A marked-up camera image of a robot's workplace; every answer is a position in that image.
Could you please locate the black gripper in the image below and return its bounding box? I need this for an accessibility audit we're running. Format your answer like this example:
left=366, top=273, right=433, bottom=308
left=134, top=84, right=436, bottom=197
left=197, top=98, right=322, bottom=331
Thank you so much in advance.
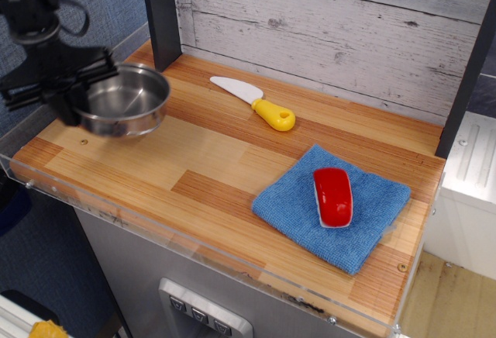
left=1, top=39, right=118, bottom=126

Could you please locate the stainless steel pot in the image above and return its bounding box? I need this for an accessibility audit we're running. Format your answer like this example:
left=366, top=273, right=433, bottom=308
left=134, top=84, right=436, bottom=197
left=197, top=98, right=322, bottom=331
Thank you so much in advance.
left=74, top=63, right=171, bottom=137

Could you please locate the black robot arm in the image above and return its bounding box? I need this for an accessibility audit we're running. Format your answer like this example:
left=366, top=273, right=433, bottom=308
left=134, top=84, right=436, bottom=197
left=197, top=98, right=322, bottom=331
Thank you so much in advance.
left=1, top=0, right=118, bottom=126

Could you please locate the blue folded cloth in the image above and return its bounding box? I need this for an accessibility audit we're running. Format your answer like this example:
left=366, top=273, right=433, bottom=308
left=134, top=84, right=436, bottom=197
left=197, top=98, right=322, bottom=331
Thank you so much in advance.
left=252, top=145, right=411, bottom=274

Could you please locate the silver toy fridge cabinet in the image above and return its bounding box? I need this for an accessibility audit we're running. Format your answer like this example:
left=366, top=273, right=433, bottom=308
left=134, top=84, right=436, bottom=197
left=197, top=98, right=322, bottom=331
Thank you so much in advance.
left=77, top=209, right=393, bottom=337

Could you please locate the silver dispenser button panel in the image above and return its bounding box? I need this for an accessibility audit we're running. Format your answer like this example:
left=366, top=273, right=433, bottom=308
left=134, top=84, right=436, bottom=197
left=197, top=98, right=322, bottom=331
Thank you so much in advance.
left=158, top=278, right=254, bottom=337

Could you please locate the red toy sushi piece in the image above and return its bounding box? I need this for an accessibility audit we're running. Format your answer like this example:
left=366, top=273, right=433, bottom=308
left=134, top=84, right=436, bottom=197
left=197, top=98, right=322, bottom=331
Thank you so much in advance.
left=313, top=167, right=353, bottom=229

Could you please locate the white side cabinet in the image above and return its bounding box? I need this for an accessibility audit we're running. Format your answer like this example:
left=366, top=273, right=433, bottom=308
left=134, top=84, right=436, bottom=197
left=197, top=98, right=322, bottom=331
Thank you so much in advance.
left=423, top=112, right=495, bottom=279

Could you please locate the dark left vertical post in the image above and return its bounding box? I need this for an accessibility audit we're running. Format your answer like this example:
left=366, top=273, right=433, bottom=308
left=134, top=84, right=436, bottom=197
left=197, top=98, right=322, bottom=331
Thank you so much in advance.
left=145, top=0, right=182, bottom=72

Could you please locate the dark vertical post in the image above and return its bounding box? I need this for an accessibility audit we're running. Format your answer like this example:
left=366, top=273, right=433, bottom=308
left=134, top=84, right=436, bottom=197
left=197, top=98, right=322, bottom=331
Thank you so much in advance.
left=145, top=0, right=182, bottom=72
left=435, top=0, right=495, bottom=159

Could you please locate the clear acrylic guard rail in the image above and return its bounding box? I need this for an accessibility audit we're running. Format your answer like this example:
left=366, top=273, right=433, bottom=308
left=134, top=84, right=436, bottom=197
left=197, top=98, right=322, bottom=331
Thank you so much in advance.
left=0, top=22, right=446, bottom=338

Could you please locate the yellow handled toy knife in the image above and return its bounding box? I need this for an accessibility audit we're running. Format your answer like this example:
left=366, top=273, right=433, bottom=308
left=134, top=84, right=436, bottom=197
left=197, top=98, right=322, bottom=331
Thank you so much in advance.
left=210, top=76, right=296, bottom=132

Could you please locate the dark right vertical post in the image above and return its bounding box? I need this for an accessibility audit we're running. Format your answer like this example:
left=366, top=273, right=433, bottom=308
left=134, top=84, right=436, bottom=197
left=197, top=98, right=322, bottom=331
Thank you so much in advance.
left=435, top=0, right=495, bottom=159

